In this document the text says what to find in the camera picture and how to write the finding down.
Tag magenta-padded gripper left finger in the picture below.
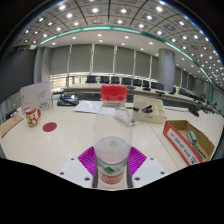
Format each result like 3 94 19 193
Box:
58 145 99 189

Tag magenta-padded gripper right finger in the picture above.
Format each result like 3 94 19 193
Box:
127 145 167 189

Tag clear red-capped water bottle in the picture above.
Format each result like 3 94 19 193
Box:
92 83 134 191

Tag flat round red coaster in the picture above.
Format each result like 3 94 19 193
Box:
42 121 58 133

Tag small beige open box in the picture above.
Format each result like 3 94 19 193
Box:
132 94 166 125

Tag red open cardboard box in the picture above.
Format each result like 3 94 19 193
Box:
162 119 216 167

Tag white paper sheets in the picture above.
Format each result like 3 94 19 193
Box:
73 99 116 116

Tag black desk phone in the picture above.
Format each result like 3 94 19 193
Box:
56 93 80 107

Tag yellow and red mug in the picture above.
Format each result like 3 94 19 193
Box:
24 106 42 128

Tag long curved conference desk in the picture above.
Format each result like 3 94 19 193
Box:
63 83 219 114

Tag white cardboard paper box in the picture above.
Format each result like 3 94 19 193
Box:
19 81 54 112

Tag black office chairs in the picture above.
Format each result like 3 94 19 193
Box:
85 75 208 101

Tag brown paper envelope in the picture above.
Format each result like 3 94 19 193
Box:
0 114 25 139

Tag black power adapter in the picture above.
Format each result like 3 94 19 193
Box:
4 108 19 120

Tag ceiling lights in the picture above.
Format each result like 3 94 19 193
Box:
14 0 224 86

